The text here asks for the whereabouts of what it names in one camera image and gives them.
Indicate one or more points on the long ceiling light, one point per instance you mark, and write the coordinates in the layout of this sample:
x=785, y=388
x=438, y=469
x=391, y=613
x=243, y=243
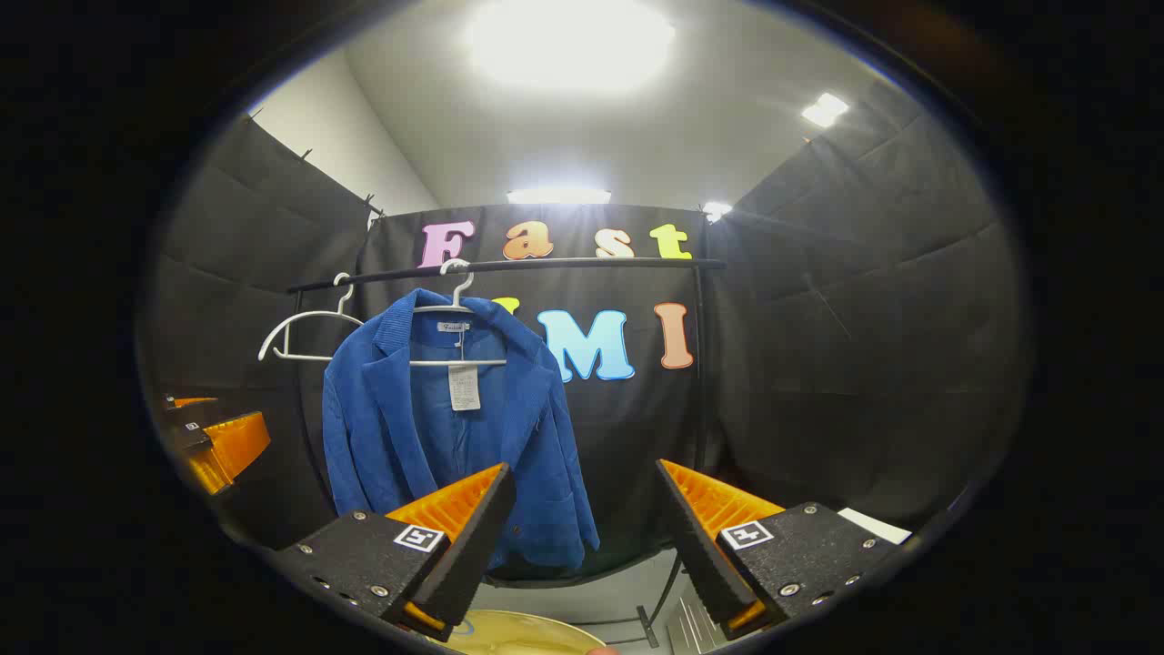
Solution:
x=559, y=196

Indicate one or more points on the white clothes hanger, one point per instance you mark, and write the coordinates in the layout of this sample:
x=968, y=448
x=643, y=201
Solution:
x=309, y=315
x=482, y=363

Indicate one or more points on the black backdrop cloth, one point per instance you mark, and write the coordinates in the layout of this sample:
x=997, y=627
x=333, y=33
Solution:
x=818, y=364

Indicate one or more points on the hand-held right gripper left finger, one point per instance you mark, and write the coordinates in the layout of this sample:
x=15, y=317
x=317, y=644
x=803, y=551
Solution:
x=473, y=555

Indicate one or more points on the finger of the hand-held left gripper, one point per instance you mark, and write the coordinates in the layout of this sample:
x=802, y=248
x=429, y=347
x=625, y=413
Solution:
x=232, y=446
x=195, y=401

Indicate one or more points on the small double ceiling light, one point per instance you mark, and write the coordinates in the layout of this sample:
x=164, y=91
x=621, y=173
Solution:
x=824, y=109

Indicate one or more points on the black clothes rack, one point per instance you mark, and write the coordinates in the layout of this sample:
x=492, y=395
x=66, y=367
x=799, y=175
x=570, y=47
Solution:
x=591, y=264

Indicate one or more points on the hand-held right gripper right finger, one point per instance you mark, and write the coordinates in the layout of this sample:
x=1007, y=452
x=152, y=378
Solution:
x=705, y=564

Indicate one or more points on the large ceiling light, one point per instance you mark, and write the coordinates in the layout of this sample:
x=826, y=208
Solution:
x=568, y=41

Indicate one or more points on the grey ribbed panel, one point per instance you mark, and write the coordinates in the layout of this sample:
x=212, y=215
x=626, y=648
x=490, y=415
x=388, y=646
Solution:
x=691, y=629

